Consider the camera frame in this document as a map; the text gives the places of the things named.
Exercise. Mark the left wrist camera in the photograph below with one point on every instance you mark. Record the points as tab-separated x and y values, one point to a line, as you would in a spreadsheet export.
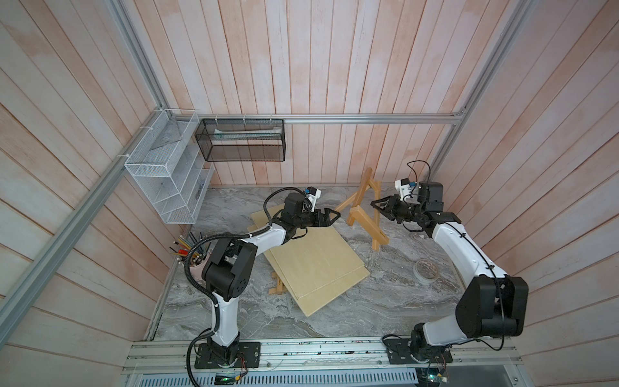
312	196

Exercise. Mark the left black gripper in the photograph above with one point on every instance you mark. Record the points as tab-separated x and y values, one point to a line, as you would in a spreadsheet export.
326	222

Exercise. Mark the white wire mesh shelf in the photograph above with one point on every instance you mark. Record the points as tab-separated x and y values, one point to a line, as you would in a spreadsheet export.
168	166

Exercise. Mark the aluminium frame horizontal bar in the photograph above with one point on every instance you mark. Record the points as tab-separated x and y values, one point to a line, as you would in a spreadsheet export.
363	119

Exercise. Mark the plywood board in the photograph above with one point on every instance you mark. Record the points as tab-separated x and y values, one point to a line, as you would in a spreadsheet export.
314	284
317	243

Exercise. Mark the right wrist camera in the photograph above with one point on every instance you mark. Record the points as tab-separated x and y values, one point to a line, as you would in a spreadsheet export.
405	188

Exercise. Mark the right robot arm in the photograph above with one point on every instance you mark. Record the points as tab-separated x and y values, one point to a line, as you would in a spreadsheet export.
493	304

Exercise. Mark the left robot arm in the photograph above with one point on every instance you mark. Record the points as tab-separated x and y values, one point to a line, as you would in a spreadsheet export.
227	271

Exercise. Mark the clear round dish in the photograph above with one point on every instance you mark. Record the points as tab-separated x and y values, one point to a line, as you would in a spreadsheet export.
426	271

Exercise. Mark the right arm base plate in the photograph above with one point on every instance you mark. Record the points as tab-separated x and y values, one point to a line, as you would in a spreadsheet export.
412	351

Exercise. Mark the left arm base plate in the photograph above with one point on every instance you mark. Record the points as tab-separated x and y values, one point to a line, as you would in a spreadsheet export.
213	356

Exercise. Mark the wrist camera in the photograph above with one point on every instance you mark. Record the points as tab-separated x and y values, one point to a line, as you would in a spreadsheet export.
405	188
312	196

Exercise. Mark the wooden easel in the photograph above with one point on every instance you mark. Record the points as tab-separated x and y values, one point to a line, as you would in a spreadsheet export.
279	288
357	214

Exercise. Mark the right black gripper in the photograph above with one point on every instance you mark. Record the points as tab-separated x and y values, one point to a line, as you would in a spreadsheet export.
392	205

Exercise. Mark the black mesh basket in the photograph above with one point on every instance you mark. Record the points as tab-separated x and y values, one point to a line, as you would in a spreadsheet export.
242	140

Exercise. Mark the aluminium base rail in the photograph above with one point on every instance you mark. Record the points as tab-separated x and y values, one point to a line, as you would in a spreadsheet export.
370	352

